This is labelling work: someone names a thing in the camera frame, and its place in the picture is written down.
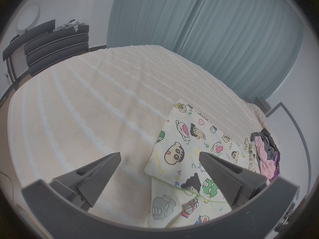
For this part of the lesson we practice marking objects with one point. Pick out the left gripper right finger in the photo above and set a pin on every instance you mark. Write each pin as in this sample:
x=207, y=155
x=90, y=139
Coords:
x=229, y=178

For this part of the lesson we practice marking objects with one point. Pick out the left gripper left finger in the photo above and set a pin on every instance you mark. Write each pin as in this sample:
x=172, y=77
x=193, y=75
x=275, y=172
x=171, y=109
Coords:
x=96, y=177

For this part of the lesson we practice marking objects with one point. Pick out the white printed pyjama top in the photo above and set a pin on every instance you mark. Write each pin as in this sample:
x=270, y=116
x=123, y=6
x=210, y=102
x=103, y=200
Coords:
x=179, y=138

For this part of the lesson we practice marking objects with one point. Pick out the pile of clothes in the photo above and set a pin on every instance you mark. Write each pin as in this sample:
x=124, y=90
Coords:
x=264, y=155

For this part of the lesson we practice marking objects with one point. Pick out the bed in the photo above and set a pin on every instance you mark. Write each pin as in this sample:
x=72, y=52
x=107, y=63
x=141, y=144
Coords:
x=87, y=103

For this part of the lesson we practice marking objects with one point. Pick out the cream pillow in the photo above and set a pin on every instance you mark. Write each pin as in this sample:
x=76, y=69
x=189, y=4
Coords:
x=259, y=112

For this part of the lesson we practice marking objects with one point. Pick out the grey bedside table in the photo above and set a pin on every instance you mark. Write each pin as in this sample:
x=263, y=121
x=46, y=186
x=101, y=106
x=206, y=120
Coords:
x=263, y=103

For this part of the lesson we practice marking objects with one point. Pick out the black chest of drawers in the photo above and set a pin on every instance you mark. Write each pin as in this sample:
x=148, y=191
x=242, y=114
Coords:
x=54, y=51

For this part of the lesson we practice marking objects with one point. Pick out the small heap of cloths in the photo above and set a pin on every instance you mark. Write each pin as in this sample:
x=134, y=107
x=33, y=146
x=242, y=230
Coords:
x=72, y=25

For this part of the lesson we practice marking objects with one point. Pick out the blue-green curtain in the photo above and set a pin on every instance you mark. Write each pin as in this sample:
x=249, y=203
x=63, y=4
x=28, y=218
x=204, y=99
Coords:
x=199, y=21

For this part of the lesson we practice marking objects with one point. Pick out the round white mirror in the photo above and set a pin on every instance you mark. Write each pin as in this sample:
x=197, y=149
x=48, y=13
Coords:
x=27, y=16

